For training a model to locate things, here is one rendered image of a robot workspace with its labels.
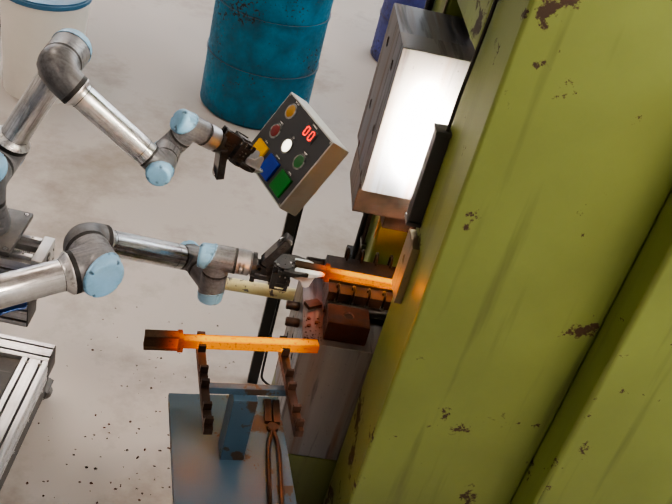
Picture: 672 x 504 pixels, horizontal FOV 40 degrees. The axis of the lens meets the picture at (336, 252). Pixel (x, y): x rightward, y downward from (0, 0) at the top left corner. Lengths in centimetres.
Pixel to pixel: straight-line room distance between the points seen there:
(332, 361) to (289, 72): 299
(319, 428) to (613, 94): 136
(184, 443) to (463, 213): 94
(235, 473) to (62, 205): 244
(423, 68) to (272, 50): 308
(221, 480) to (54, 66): 118
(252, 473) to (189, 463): 16
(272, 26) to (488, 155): 337
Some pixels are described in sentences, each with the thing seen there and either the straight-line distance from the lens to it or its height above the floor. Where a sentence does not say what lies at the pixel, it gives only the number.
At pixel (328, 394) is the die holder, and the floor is 74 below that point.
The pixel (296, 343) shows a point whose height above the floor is 104.
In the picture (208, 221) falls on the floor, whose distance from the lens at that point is 455.
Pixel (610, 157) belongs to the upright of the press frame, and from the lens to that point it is 198.
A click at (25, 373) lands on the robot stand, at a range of 331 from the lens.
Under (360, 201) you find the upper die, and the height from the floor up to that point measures 130.
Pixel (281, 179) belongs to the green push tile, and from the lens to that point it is 299.
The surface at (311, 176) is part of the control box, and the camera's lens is 294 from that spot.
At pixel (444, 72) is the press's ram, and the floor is 172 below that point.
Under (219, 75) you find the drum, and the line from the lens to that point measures 542.
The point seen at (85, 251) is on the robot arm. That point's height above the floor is 109.
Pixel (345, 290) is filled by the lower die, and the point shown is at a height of 99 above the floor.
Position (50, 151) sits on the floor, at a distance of 494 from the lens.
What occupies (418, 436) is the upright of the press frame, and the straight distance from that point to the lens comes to 241.
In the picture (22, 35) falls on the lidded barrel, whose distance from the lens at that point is 521.
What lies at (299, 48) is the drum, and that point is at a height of 54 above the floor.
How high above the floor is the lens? 253
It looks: 34 degrees down
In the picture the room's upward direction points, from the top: 16 degrees clockwise
